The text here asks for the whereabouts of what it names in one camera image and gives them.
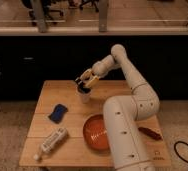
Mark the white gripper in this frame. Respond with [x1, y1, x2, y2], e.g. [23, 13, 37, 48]
[75, 61, 107, 88]

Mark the wooden table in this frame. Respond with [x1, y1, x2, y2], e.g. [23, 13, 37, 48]
[18, 79, 172, 171]

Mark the black office chair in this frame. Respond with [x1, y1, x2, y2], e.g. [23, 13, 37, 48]
[21, 0, 64, 26]

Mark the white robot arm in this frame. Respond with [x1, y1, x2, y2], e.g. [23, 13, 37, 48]
[75, 44, 160, 171]

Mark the red bowl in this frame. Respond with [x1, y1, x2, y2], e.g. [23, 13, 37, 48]
[83, 114, 109, 151]

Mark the blue sponge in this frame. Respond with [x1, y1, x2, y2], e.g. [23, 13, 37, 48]
[48, 104, 68, 123]

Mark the translucent ceramic cup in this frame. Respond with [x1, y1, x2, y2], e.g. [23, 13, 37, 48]
[77, 90, 91, 103]

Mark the white tube bottle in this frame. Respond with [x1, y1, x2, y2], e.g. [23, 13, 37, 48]
[33, 128, 68, 161]

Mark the black eraser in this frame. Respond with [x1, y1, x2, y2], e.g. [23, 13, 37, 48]
[76, 81, 91, 93]

